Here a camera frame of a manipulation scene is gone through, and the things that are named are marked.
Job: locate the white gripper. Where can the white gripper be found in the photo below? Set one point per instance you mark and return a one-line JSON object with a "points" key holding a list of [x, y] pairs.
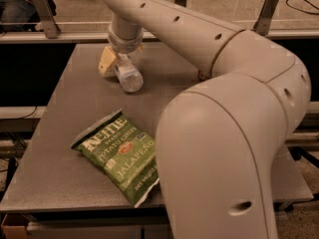
{"points": [[125, 45]]}

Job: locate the green jalapeno chips bag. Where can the green jalapeno chips bag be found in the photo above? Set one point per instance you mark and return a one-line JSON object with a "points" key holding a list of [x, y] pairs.
{"points": [[124, 152]]}

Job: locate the cardboard box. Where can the cardboard box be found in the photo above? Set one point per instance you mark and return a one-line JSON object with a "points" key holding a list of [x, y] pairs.
{"points": [[14, 226]]}

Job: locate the glass barrier panel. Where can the glass barrier panel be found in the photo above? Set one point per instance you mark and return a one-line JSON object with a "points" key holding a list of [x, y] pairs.
{"points": [[93, 15]]}

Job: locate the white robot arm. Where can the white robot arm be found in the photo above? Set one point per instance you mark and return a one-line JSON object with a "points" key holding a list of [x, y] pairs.
{"points": [[216, 141]]}

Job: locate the right metal glass bracket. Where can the right metal glass bracket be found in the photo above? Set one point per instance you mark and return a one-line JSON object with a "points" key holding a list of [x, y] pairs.
{"points": [[262, 25]]}

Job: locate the clear plastic water bottle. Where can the clear plastic water bottle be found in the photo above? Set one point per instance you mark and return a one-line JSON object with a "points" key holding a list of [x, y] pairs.
{"points": [[128, 74]]}

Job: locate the left metal glass bracket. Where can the left metal glass bracket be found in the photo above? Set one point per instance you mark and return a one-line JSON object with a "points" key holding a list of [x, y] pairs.
{"points": [[46, 16]]}

